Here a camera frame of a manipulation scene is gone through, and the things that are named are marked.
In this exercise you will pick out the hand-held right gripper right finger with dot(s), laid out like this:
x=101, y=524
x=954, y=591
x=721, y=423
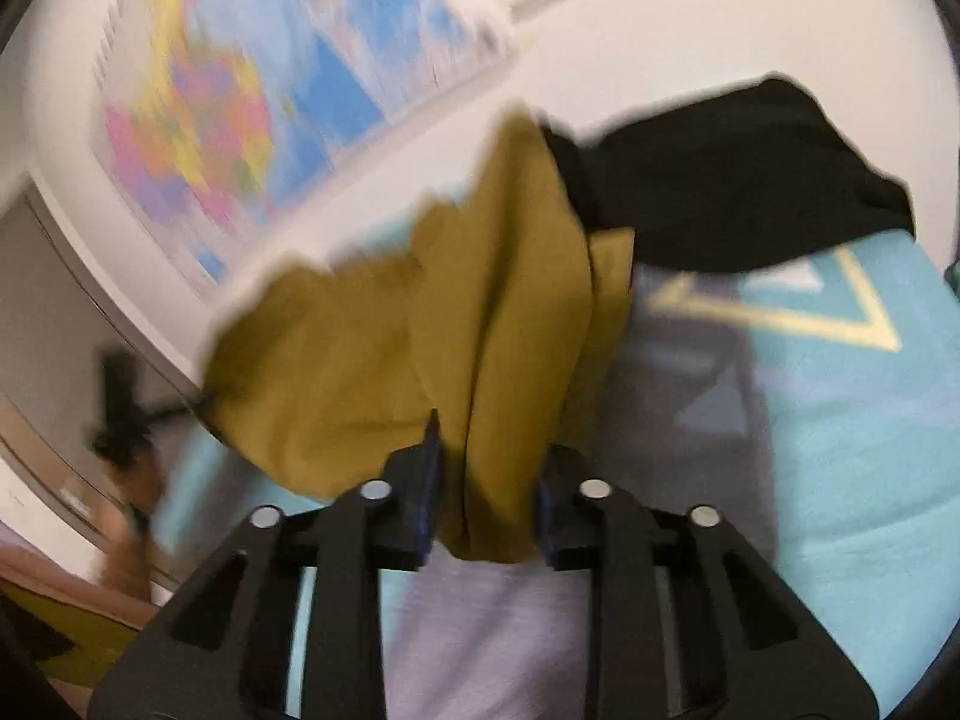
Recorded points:
x=544, y=517

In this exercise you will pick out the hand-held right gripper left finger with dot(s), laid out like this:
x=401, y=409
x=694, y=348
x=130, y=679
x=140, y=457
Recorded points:
x=427, y=491

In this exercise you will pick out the olive green garment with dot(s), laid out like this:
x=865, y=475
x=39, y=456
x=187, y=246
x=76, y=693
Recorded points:
x=487, y=315

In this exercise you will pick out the grey door with wooden strip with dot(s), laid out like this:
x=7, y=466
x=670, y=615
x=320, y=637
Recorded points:
x=60, y=315

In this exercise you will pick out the teal and grey bed sheet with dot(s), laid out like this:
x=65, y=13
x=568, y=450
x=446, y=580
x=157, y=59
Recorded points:
x=825, y=465

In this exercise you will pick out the black garment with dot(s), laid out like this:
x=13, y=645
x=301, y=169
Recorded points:
x=735, y=180

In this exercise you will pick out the colourful wall map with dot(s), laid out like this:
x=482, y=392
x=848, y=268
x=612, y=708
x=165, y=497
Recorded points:
x=225, y=127

